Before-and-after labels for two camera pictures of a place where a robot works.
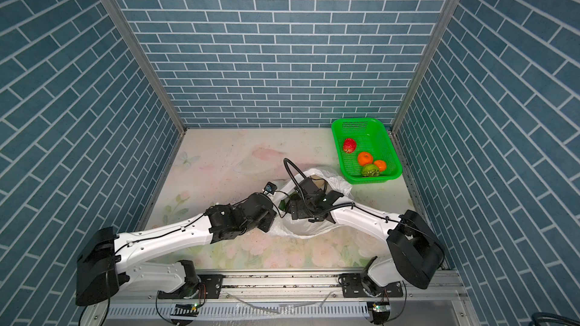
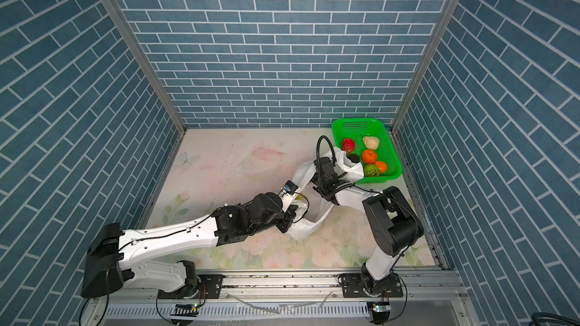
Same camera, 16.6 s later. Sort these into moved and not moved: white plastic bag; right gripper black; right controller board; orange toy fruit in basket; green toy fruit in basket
Moved: right gripper black; white plastic bag
Not moved: right controller board; orange toy fruit in basket; green toy fruit in basket
